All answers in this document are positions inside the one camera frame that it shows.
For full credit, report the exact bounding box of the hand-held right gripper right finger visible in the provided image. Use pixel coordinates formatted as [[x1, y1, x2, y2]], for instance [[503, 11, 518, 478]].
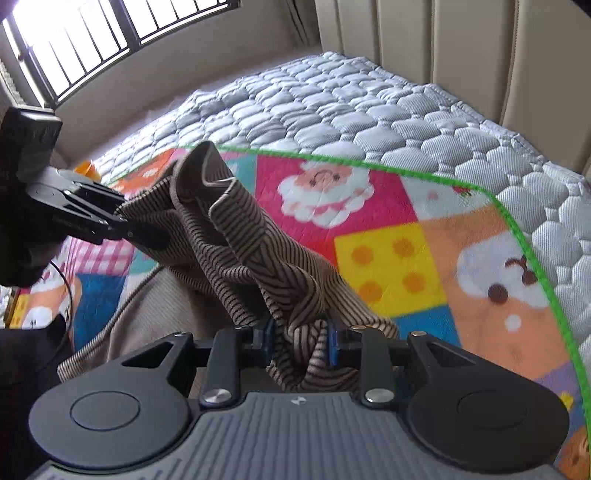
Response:
[[326, 322, 468, 409]]

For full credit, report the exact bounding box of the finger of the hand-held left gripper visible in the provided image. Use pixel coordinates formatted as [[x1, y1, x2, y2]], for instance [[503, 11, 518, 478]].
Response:
[[65, 216, 170, 253], [69, 181, 129, 217]]

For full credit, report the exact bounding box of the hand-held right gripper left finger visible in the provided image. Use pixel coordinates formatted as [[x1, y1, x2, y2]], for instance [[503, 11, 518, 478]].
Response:
[[121, 320, 277, 409]]

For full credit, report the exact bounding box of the brown striped knit garment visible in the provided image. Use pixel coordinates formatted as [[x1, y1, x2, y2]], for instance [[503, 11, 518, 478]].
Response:
[[58, 141, 400, 394]]

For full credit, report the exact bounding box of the orange plastic object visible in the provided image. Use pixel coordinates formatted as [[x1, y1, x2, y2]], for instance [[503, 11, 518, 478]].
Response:
[[74, 159, 103, 184]]

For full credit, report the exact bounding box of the colourful printed blanket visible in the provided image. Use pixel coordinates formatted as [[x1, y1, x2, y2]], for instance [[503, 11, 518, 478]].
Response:
[[0, 147, 591, 480]]

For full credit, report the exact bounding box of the window with black bars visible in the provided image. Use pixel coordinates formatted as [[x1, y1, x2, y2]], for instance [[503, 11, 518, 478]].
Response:
[[0, 0, 243, 110]]

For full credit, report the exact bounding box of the grey quilted mattress pad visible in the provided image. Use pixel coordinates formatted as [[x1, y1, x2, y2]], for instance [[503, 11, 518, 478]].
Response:
[[95, 51, 591, 367]]

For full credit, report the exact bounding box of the beige padded headboard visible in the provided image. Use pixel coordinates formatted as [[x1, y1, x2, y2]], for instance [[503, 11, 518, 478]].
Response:
[[314, 0, 591, 178]]

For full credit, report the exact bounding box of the thin black cable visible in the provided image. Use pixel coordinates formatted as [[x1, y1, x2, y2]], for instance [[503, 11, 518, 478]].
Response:
[[46, 258, 78, 354]]

